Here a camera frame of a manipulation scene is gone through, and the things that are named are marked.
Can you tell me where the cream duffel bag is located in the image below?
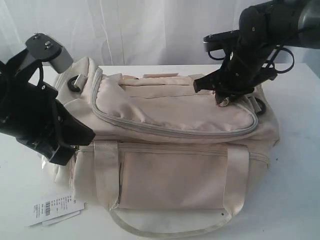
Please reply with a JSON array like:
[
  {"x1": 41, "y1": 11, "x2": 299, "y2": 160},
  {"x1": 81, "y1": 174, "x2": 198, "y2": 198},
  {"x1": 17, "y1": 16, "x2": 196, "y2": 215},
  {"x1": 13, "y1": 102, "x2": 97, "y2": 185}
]
[{"x1": 41, "y1": 57, "x2": 279, "y2": 239}]

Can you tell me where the white backdrop curtain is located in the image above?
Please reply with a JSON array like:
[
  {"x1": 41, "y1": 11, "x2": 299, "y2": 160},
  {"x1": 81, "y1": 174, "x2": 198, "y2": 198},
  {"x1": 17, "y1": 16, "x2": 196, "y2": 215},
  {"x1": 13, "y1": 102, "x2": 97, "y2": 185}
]
[{"x1": 0, "y1": 0, "x2": 320, "y2": 75}]

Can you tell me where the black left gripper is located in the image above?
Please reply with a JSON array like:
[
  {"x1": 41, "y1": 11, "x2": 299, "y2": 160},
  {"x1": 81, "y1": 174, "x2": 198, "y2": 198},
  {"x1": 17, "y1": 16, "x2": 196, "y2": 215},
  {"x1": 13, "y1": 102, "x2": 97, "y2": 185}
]
[{"x1": 0, "y1": 58, "x2": 96, "y2": 166}]

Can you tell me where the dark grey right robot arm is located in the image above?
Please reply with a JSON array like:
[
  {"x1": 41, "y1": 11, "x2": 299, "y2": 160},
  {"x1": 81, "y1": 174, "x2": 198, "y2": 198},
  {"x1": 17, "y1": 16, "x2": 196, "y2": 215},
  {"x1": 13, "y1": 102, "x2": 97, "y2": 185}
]
[{"x1": 193, "y1": 0, "x2": 320, "y2": 104}]

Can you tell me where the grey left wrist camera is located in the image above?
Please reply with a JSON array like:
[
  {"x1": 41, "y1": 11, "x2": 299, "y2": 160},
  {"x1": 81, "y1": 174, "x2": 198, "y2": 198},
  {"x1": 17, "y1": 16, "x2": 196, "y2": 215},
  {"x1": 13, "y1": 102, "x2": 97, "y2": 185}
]
[{"x1": 25, "y1": 33, "x2": 74, "y2": 74}]

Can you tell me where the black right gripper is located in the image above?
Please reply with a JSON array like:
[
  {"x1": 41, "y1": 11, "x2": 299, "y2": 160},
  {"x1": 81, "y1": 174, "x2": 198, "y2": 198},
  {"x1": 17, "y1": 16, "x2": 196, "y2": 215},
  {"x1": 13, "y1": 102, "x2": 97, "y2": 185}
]
[{"x1": 193, "y1": 4, "x2": 274, "y2": 107}]

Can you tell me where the white paper hang tag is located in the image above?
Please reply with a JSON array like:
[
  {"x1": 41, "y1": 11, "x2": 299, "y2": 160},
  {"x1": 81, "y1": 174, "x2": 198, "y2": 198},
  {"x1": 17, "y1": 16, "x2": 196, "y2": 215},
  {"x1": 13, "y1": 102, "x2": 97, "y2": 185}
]
[{"x1": 24, "y1": 192, "x2": 86, "y2": 227}]

